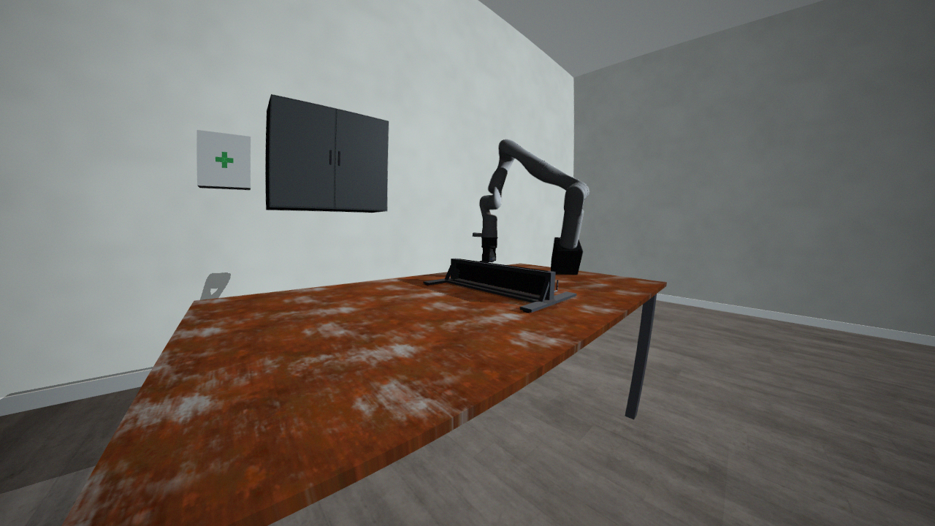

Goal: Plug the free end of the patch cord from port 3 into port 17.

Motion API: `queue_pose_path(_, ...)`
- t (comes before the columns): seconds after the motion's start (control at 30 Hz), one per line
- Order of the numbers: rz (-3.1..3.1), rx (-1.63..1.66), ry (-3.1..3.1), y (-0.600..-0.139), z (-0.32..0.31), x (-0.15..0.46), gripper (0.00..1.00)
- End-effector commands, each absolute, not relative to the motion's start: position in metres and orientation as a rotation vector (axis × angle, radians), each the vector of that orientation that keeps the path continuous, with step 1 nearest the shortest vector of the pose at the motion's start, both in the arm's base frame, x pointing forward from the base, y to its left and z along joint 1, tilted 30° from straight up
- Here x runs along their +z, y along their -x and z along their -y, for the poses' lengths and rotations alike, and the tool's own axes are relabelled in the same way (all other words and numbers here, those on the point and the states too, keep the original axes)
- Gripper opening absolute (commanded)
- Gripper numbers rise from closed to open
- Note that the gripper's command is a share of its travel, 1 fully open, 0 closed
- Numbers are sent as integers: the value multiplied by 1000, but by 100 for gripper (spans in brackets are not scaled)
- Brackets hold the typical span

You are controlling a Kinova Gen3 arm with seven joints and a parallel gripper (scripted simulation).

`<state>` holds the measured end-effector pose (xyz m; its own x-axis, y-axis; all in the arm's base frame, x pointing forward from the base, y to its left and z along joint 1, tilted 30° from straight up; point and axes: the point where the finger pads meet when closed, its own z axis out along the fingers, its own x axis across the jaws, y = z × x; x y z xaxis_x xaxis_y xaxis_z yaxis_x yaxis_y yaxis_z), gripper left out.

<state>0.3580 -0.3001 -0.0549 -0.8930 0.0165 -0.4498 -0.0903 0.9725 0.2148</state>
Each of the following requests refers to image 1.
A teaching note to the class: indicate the black patch panel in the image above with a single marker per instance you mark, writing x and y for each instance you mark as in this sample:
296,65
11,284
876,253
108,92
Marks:
503,279

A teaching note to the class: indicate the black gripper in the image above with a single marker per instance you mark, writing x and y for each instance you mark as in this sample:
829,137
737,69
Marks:
488,243

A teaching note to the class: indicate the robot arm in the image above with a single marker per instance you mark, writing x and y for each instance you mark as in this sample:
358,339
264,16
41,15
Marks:
542,170

